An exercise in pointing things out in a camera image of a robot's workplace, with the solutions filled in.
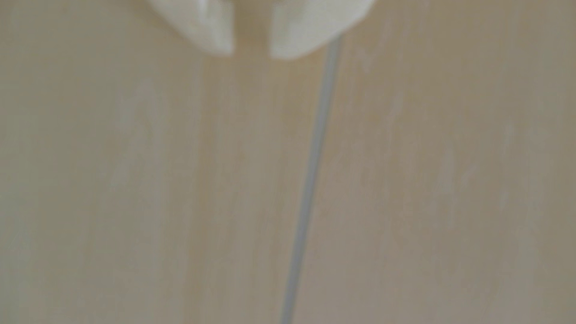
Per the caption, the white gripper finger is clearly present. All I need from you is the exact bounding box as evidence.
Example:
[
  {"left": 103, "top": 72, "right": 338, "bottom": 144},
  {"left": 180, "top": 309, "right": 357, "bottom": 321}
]
[
  {"left": 269, "top": 0, "right": 377, "bottom": 60},
  {"left": 145, "top": 0, "right": 236, "bottom": 57}
]

